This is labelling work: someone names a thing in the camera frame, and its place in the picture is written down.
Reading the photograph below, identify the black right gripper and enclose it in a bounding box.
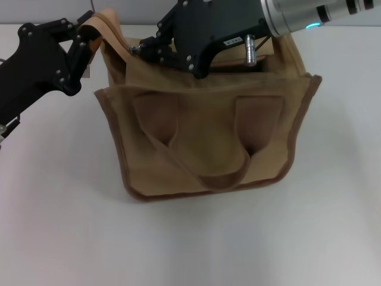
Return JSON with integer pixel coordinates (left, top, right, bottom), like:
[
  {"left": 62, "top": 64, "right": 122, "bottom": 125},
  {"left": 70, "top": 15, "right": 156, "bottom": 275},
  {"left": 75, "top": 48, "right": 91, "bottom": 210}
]
[{"left": 138, "top": 0, "right": 270, "bottom": 80}]

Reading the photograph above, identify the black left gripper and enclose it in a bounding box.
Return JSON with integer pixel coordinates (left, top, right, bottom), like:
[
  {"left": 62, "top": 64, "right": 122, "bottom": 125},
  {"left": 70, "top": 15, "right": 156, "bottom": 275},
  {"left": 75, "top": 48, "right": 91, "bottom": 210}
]
[{"left": 0, "top": 10, "right": 102, "bottom": 132}]

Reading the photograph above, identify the khaki canvas food bag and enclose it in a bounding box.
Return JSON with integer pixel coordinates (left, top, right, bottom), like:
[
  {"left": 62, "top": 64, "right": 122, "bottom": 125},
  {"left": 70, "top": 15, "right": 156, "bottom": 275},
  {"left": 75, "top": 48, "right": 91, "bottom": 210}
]
[{"left": 76, "top": 8, "right": 323, "bottom": 203}]

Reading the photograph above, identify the left wrist cable with connector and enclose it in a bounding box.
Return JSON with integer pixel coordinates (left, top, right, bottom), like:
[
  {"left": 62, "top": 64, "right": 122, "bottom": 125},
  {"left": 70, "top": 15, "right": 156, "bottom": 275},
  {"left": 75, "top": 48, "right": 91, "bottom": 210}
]
[{"left": 0, "top": 114, "right": 21, "bottom": 150}]

